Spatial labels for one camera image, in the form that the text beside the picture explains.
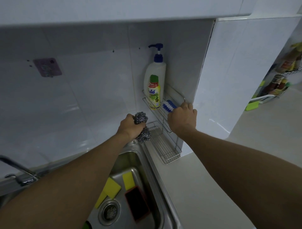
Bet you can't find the white wall cabinet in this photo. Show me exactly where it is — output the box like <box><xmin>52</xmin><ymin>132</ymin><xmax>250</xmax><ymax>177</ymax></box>
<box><xmin>0</xmin><ymin>0</ymin><xmax>258</xmax><ymax>26</ymax></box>

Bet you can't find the person's right forearm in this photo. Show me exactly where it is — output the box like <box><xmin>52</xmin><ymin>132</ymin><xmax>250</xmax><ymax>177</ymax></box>
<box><xmin>182</xmin><ymin>127</ymin><xmax>302</xmax><ymax>229</ymax></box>

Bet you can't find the blue white scrub brush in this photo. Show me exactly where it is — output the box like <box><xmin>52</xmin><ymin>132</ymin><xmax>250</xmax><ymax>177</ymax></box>
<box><xmin>161</xmin><ymin>99</ymin><xmax>178</xmax><ymax>113</ymax></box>

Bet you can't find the purple adhesive wall hook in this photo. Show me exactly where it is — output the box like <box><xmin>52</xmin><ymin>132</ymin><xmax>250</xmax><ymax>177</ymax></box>
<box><xmin>33</xmin><ymin>58</ymin><xmax>63</xmax><ymax>78</ymax></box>

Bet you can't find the steel wool scrubber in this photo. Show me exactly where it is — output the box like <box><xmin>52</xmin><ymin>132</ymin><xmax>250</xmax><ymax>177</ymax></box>
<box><xmin>133</xmin><ymin>112</ymin><xmax>152</xmax><ymax>144</ymax></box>

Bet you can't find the white pump bottle blue pump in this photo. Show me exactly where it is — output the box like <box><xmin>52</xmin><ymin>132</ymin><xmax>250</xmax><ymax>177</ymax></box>
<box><xmin>143</xmin><ymin>43</ymin><xmax>167</xmax><ymax>99</ymax></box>

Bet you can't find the two-tier metal wire rack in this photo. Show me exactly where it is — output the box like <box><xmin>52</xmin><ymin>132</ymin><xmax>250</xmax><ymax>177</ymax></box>
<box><xmin>142</xmin><ymin>84</ymin><xmax>187</xmax><ymax>165</ymax></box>

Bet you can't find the chrome gooseneck faucet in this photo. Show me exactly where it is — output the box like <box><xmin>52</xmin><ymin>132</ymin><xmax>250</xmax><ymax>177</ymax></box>
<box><xmin>0</xmin><ymin>154</ymin><xmax>39</xmax><ymax>187</ymax></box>

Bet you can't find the person's right hand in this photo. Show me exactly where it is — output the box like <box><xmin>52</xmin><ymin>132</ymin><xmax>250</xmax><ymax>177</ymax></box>
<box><xmin>167</xmin><ymin>103</ymin><xmax>198</xmax><ymax>134</ymax></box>

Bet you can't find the person's left forearm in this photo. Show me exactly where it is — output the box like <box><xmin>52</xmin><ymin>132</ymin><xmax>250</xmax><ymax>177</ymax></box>
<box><xmin>0</xmin><ymin>132</ymin><xmax>132</xmax><ymax>229</ymax></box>

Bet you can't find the yellow sponge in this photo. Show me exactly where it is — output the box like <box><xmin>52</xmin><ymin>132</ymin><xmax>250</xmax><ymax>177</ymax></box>
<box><xmin>122</xmin><ymin>171</ymin><xmax>135</xmax><ymax>191</ymax></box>
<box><xmin>94</xmin><ymin>191</ymin><xmax>108</xmax><ymax>210</ymax></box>
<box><xmin>103</xmin><ymin>177</ymin><xmax>122</xmax><ymax>200</ymax></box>

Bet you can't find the stainless steel double sink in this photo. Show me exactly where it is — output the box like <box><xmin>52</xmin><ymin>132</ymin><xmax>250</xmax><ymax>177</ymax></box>
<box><xmin>0</xmin><ymin>140</ymin><xmax>182</xmax><ymax>229</ymax></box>

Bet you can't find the green-capped dish soap bottle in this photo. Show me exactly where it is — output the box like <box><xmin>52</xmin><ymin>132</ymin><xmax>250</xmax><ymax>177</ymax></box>
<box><xmin>148</xmin><ymin>74</ymin><xmax>161</xmax><ymax>110</ymax></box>

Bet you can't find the metal drain strainer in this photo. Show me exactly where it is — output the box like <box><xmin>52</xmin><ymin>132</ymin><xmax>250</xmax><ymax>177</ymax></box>
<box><xmin>98</xmin><ymin>199</ymin><xmax>121</xmax><ymax>226</ymax></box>

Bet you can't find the person's left hand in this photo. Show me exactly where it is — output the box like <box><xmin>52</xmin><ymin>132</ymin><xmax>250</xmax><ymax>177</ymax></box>
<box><xmin>116</xmin><ymin>113</ymin><xmax>148</xmax><ymax>142</ymax></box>

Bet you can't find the red tray with black sponge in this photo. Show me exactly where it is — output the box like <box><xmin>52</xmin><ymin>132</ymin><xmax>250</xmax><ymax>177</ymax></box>
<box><xmin>124</xmin><ymin>186</ymin><xmax>151</xmax><ymax>222</ymax></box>

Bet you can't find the wire rack of condiment bottles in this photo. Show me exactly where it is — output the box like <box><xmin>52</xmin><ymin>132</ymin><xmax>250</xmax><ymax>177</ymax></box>
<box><xmin>256</xmin><ymin>41</ymin><xmax>302</xmax><ymax>103</ymax></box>

